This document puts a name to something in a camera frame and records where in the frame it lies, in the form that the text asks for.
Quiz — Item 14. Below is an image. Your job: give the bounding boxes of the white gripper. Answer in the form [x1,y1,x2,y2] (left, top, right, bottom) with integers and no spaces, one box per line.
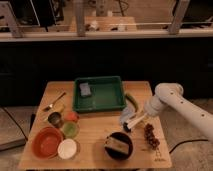
[128,97,162,129]

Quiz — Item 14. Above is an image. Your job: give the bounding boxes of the black brush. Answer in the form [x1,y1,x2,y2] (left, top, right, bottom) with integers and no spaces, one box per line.
[123,120,131,132]

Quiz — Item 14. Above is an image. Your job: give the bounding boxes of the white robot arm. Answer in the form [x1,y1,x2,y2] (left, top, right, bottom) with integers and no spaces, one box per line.
[127,83,213,142]

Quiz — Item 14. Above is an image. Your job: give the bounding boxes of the grey blue cloth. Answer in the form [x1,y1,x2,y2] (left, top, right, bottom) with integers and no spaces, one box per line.
[119,106,136,125]

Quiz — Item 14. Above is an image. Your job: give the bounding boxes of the green curved vegetable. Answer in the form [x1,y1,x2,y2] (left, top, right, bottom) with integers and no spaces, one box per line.
[125,93,139,112]

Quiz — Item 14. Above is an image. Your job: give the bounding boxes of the black bowl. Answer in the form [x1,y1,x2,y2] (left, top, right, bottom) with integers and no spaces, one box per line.
[104,132,133,160]

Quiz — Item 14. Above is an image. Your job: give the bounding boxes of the brown bread slice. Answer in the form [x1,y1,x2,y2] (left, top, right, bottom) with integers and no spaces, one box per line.
[105,137,129,154]

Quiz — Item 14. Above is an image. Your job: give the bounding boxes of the green plastic tray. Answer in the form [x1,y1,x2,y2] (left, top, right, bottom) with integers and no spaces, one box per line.
[72,76,126,113]

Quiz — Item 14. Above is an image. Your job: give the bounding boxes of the grey sponge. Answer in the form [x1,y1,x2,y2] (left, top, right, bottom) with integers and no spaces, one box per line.
[79,83,91,97]

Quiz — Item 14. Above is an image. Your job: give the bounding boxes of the orange small cup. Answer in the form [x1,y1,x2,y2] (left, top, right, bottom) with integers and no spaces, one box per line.
[64,111,79,122]

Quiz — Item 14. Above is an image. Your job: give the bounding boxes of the green small bowl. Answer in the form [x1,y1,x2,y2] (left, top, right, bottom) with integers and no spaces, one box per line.
[61,121,79,138]

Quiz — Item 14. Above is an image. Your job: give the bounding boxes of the gold spoon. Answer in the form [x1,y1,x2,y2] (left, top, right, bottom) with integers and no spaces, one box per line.
[42,92,66,112]

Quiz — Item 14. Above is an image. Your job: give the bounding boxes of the dark small cup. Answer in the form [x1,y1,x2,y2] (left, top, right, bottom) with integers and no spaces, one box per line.
[48,112,63,128]

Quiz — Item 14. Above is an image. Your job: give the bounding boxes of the red orange bowl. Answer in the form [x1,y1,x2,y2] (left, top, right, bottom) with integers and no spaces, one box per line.
[31,127,64,159]

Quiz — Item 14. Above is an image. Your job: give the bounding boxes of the black cable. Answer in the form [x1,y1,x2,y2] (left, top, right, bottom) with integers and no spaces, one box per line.
[168,138,211,155]

